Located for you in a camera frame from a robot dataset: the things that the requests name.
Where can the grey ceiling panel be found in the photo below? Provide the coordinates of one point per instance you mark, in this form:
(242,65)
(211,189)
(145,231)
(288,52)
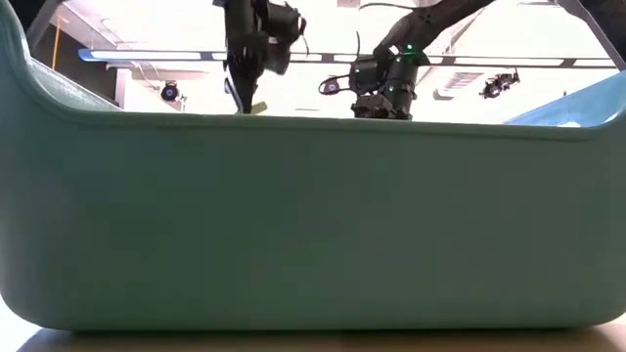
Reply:
(348,3)

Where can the black ceiling projector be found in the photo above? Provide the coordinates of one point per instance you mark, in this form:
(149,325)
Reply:
(496,85)

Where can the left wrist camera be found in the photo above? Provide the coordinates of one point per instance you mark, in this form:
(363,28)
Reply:
(283,34)

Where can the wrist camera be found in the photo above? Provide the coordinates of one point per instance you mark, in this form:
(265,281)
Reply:
(283,34)
(369,107)

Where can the round black ceiling camera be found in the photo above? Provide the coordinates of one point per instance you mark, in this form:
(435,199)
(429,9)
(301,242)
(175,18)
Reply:
(331,87)
(169,92)

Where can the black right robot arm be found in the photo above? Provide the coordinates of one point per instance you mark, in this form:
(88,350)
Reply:
(425,24)

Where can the light green wooden block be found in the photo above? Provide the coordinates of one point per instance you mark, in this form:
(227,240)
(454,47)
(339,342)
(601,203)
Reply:
(258,107)

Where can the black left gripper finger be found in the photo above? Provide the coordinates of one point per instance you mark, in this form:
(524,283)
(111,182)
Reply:
(234,85)
(248,88)

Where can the long ceiling light strip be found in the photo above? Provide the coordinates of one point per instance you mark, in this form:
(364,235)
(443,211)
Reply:
(147,55)

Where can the mint green plastic bin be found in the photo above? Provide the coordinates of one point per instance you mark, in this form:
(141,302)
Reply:
(313,220)

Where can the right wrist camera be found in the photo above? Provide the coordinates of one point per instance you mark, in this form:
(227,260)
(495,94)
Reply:
(369,107)

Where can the ceiling air vent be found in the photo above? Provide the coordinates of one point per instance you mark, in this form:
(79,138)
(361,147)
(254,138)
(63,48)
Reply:
(462,79)

